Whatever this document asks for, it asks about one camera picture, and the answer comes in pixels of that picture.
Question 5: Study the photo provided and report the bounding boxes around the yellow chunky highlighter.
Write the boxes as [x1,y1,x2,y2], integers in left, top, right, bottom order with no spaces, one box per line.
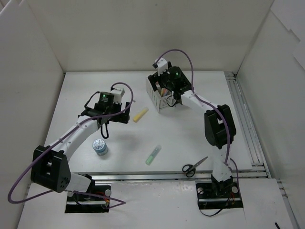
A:
[133,107,149,123]

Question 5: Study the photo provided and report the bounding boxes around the blue lidded round tub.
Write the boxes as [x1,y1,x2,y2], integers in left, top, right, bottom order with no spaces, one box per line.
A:
[92,139,108,156]

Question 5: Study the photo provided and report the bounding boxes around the green capped highlighter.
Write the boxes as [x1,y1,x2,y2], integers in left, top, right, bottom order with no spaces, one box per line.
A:
[145,145,162,166]

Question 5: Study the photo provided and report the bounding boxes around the pink chunky highlighter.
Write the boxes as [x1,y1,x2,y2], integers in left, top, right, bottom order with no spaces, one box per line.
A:
[155,82,160,90]

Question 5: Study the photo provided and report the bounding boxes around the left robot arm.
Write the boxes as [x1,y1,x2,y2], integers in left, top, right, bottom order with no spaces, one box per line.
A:
[30,88,130,200]

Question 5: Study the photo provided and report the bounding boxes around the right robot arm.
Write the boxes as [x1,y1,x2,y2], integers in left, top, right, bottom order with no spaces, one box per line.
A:
[148,62,236,197]

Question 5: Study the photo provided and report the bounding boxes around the black slotted container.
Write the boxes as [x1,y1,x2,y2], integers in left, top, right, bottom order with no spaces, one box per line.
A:
[166,66,192,104]

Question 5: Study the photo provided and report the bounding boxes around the white slotted container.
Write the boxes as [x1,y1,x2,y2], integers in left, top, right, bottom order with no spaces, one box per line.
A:
[146,78,175,113]

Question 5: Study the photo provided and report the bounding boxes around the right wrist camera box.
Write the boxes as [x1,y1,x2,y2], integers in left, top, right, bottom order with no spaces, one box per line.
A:
[152,58,168,76]

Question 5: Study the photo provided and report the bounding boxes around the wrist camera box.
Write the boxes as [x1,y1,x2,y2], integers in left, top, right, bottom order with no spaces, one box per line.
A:
[110,87,125,104]
[152,58,168,76]

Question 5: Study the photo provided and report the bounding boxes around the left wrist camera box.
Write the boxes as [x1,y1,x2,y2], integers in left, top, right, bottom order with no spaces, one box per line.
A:
[110,87,125,104]

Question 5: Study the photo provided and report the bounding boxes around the black handled scissors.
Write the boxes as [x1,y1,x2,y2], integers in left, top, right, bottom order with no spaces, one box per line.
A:
[182,156,208,178]

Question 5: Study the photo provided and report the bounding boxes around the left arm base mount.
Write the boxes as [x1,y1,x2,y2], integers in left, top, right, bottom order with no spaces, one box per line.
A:
[65,193,110,213]

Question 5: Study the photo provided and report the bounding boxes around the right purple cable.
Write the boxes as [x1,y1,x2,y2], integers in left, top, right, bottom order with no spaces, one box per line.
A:
[157,49,239,191]

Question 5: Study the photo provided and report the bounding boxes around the aluminium frame rail right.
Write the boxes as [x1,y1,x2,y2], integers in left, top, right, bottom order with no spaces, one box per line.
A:
[224,71,300,229]

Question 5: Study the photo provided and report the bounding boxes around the aluminium frame rail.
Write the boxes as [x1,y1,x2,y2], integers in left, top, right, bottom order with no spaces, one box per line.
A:
[224,71,300,229]
[89,166,269,183]

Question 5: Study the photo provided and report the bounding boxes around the aluminium frame rail front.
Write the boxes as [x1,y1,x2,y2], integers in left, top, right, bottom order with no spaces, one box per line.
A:
[89,166,269,183]

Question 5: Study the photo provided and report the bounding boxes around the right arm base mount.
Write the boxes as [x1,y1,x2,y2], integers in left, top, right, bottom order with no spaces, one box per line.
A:
[196,182,244,217]

